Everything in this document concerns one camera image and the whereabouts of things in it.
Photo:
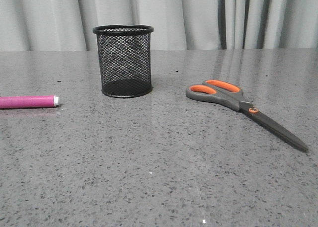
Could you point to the grey white curtain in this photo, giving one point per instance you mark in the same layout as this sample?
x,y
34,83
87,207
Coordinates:
x,y
66,25

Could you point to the pink marker pen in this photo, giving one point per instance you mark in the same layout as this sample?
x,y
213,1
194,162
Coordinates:
x,y
29,101

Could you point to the black mesh pen holder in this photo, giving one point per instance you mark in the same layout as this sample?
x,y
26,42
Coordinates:
x,y
124,53

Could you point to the grey orange scissors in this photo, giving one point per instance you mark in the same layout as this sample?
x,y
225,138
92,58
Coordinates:
x,y
232,97

